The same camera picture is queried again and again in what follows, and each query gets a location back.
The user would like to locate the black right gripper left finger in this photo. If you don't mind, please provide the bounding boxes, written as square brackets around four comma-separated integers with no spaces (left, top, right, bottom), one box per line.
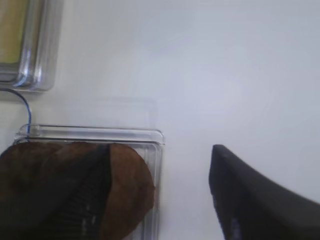
[0,145,112,240]

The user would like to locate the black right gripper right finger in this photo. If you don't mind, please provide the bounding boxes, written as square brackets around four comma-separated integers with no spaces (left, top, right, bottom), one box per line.
[208,144,320,240]

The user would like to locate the clear lettuce and cheese container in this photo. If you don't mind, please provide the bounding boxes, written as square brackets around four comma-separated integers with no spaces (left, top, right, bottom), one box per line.
[0,0,64,92]

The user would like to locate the yellow cheese slice stack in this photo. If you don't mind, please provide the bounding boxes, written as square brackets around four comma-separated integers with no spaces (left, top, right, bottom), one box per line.
[0,0,28,64]

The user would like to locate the brown patty right in container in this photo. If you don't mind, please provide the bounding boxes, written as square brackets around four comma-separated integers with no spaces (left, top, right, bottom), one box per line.
[98,143,155,240]

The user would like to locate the brown patty left in container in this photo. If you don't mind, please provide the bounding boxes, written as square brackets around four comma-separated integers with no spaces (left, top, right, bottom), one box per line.
[0,142,62,201]

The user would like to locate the clear patty and tomato container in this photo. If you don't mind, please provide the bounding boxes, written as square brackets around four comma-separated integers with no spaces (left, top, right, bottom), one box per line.
[13,124,164,240]

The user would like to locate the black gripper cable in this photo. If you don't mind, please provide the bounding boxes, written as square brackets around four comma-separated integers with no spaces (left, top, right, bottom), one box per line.
[0,88,33,135]

